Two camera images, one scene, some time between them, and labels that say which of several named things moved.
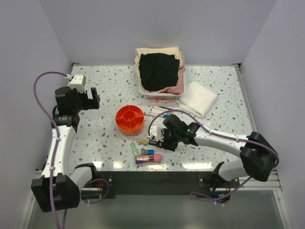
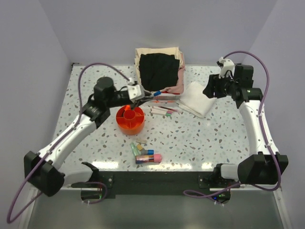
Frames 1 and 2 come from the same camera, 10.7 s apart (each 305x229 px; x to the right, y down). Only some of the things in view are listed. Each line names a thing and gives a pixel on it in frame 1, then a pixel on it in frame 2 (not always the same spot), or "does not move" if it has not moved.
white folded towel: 197,99 does not move
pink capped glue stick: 141,159 does not move
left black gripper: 90,104 -> 142,101
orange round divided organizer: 130,119 does not move
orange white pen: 163,101 does not move
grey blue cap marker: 147,151 does not move
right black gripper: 171,147 -> 212,87
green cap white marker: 156,112 does not move
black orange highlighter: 156,143 -> 127,107
